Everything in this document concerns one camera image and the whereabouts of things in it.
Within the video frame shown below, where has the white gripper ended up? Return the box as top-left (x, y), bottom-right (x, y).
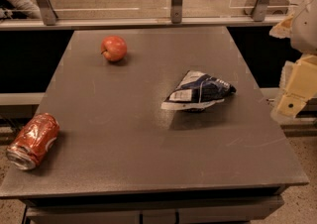
top-left (269, 0), bottom-right (317, 118)

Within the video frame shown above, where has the blue chip bag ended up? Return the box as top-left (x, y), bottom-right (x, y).
top-left (160, 70), bottom-right (236, 111)

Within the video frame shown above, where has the red apple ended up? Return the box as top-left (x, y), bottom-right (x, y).
top-left (101, 36), bottom-right (127, 62)

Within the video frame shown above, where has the crushed red soda can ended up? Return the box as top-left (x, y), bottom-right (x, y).
top-left (6, 113), bottom-right (59, 170)

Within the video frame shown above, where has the left metal bracket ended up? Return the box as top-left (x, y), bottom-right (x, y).
top-left (36, 0), bottom-right (57, 26)

